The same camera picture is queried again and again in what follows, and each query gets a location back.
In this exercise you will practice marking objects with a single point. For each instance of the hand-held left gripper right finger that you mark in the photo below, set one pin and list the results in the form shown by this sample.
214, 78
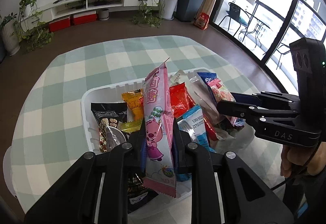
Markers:
178, 160

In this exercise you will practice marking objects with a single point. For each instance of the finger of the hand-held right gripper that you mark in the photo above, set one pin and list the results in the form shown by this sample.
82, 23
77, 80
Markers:
234, 109
242, 98

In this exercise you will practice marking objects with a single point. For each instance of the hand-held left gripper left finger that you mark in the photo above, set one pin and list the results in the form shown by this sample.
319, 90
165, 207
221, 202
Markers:
138, 152

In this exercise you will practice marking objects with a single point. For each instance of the blue pink candy packet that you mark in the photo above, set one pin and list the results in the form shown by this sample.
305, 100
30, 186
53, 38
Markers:
221, 91

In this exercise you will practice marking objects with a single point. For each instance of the yellow foil packet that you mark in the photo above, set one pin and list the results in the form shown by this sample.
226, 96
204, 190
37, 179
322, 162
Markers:
131, 126

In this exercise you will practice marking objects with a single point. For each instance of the translucent long packet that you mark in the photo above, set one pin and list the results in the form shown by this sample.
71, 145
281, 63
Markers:
203, 96

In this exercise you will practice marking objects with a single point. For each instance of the blue white snack packet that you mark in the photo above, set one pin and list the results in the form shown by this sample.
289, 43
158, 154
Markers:
196, 122

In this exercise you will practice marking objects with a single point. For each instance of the blue cake packet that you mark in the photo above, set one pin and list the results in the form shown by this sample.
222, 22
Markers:
206, 77

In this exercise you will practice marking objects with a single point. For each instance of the orange snack packet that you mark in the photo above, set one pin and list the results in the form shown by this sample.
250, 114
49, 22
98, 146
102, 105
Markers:
133, 106

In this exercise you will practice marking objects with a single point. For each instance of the black sesame snack packet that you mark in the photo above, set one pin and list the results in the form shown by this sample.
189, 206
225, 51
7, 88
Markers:
109, 114

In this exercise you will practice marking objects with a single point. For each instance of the red snack bag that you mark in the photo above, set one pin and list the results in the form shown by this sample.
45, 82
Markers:
179, 98

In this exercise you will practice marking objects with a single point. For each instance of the white plastic tray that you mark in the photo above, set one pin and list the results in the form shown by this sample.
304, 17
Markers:
87, 112

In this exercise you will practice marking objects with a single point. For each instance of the person's right hand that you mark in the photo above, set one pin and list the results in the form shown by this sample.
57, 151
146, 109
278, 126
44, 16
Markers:
293, 160

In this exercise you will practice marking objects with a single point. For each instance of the black metal balcony chair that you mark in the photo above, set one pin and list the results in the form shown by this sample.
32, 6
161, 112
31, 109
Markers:
282, 51
234, 11

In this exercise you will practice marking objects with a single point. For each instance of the black metal balcony table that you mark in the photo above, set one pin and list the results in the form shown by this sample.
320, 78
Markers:
257, 27

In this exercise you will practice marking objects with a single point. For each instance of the red printed box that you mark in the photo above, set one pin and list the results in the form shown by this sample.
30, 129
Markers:
201, 21

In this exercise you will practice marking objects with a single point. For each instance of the green white checked tablecloth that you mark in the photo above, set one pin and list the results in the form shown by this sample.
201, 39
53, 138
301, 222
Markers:
76, 66

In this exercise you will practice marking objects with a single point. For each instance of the small grey pot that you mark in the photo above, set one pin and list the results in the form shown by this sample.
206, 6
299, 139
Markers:
103, 14

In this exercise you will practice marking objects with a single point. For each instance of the red storage box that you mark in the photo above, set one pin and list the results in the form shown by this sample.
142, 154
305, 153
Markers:
59, 24
84, 19

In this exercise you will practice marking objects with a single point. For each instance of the plant in ribbed white pot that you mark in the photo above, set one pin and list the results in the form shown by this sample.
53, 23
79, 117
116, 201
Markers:
10, 40

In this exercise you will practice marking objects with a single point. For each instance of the trailing plant on black stand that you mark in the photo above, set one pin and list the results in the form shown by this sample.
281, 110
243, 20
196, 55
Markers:
26, 10

